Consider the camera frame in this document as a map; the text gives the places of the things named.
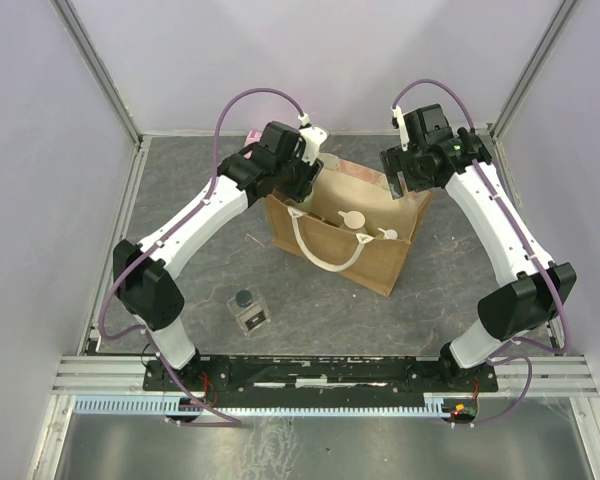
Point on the green bottle beige pump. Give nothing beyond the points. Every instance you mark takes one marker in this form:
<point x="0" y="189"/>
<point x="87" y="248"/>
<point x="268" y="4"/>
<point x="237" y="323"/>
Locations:
<point x="353" y="221"/>

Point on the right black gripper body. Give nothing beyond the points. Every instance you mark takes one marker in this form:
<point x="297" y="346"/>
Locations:
<point x="409" y="162"/>

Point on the clear square glass bottle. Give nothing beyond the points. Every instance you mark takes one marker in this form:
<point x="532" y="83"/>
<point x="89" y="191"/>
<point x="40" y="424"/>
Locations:
<point x="249" y="309"/>

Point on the green bottle cap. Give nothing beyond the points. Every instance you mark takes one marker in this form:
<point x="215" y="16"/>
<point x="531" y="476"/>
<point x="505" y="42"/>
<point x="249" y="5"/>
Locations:
<point x="305" y="206"/>

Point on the brown canvas tote bag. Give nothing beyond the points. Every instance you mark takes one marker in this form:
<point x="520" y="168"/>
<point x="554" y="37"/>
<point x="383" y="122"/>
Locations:
<point x="343" y="185"/>

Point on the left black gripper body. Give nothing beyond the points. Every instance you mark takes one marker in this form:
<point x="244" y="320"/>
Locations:
<point x="296" y="178"/>

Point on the aluminium frame rail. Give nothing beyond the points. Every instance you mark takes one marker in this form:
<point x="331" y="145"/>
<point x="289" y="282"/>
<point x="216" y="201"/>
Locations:
<point x="99" y="375"/>

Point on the yellow-green bottle white pump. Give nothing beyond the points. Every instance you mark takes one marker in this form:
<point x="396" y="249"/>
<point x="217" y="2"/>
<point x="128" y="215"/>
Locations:
<point x="387" y="234"/>

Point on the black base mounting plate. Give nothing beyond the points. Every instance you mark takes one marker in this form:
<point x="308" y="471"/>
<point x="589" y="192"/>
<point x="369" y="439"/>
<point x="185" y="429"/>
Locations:
<point x="319" y="381"/>

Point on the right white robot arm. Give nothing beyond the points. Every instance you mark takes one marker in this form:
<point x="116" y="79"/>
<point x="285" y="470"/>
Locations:
<point x="532" y="287"/>

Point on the small pink object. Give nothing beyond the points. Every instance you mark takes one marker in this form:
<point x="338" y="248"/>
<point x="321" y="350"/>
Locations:
<point x="253" y="137"/>

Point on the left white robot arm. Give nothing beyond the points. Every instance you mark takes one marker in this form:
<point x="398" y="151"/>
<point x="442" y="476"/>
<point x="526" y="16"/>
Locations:
<point x="284" y="159"/>

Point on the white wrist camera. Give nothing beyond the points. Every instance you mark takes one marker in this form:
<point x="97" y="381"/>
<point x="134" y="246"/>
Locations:
<point x="313" y="136"/>
<point x="398" y="121"/>

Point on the white slotted cable duct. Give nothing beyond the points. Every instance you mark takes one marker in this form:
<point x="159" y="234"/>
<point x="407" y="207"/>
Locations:
<point x="171" y="406"/>

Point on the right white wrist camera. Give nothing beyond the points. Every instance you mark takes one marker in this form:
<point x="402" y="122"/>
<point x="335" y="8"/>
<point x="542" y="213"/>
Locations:
<point x="398" y="121"/>

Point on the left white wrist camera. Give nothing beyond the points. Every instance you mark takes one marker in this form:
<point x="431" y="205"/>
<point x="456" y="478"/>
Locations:
<point x="313" y="136"/>

